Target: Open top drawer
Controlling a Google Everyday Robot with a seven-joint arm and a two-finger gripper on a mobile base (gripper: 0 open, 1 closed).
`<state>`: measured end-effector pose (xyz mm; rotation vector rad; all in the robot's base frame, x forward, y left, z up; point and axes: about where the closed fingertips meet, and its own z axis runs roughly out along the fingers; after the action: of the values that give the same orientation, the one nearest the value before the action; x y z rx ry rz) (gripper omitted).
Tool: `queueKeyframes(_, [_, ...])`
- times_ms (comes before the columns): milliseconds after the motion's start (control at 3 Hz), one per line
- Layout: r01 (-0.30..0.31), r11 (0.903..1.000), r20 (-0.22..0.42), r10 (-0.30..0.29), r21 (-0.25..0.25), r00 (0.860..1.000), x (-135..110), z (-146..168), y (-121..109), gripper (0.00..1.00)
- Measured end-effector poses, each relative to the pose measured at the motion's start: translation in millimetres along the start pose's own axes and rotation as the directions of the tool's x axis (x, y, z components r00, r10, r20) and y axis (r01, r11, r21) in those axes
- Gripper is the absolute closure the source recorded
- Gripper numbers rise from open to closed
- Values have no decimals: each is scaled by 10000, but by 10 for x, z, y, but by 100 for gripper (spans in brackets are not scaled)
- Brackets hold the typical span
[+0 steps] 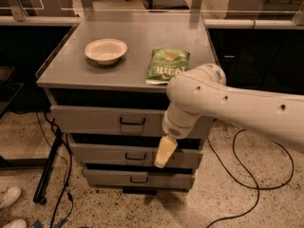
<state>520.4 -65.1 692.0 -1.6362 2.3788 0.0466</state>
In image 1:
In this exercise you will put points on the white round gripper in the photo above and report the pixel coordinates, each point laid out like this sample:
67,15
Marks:
177,129

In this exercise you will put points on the grey top drawer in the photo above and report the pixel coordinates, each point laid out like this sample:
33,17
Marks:
108,120

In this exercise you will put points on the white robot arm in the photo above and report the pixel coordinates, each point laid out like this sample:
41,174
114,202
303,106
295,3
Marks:
202,91

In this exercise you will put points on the grey middle drawer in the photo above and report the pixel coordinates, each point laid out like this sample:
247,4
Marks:
132,155

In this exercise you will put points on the grey metal drawer cabinet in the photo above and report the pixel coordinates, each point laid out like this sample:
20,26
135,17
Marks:
72,79

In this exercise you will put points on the green chip bag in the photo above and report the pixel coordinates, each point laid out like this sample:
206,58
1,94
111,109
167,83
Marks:
165,64

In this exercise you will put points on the white paper bowl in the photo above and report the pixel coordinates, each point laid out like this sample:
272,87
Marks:
106,51

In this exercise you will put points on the clear acrylic barrier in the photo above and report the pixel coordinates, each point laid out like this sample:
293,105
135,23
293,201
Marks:
66,11

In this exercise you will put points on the white shoe lower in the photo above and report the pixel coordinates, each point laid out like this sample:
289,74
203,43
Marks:
18,223

